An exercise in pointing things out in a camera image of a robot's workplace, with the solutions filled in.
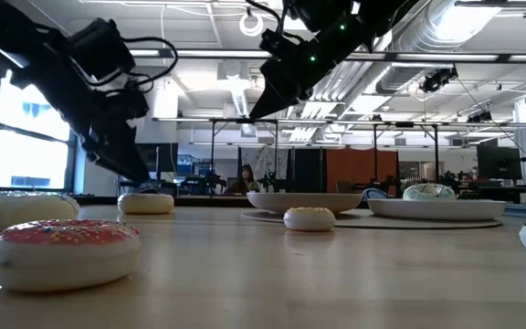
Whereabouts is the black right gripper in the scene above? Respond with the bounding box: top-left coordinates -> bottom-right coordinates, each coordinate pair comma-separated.
248,30 -> 374,121

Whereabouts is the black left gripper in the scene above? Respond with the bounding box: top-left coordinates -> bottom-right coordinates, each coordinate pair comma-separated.
38,54 -> 152,184

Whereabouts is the plain cream donut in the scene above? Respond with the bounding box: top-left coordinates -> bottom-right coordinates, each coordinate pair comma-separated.
117,192 -> 176,216

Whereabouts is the large white frosted donut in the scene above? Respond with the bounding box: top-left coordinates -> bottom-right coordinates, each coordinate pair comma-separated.
0,190 -> 81,237

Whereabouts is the pink sprinkled donut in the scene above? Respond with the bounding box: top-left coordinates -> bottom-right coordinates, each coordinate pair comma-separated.
0,218 -> 142,293

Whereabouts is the small yellow sprinkled donut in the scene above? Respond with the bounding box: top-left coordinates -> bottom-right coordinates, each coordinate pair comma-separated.
283,206 -> 337,233

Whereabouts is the white glazed donut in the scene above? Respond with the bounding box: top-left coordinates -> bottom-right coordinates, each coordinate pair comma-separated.
402,183 -> 458,203

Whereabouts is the black computer monitor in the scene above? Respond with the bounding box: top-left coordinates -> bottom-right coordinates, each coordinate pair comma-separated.
135,142 -> 180,175
476,145 -> 523,181

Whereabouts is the person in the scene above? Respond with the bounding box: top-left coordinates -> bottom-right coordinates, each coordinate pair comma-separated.
224,164 -> 258,196

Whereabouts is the large window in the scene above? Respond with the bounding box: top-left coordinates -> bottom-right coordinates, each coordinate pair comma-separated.
0,68 -> 76,192

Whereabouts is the beige bowl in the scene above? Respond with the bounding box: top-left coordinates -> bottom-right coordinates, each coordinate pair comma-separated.
246,191 -> 364,217

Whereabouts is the orange partition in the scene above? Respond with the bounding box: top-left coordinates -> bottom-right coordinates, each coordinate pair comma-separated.
326,147 -> 400,194

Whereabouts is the blue and white object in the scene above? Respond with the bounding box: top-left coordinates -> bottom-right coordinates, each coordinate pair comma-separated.
362,187 -> 390,202

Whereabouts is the round beige placemat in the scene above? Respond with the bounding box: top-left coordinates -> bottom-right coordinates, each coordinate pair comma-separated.
239,208 -> 504,230

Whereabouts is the white plate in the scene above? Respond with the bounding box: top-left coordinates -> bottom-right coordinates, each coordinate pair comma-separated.
366,197 -> 508,222

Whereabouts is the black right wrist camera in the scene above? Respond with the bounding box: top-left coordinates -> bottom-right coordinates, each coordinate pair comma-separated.
258,27 -> 305,61

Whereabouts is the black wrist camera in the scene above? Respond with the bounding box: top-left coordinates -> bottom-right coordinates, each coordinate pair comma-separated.
258,27 -> 305,61
67,17 -> 136,86

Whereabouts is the white coiled cable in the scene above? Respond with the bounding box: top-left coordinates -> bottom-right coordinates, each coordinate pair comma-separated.
238,12 -> 266,38

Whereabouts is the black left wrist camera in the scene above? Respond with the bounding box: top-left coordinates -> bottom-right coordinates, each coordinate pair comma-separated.
67,17 -> 136,86

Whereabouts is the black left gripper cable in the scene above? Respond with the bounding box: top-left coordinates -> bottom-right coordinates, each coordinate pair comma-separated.
121,36 -> 180,93

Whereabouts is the silver ventilation duct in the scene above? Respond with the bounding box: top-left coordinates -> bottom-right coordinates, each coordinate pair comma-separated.
308,0 -> 504,104

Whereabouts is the black overhead camera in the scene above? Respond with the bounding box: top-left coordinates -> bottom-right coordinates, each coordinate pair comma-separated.
419,66 -> 459,95

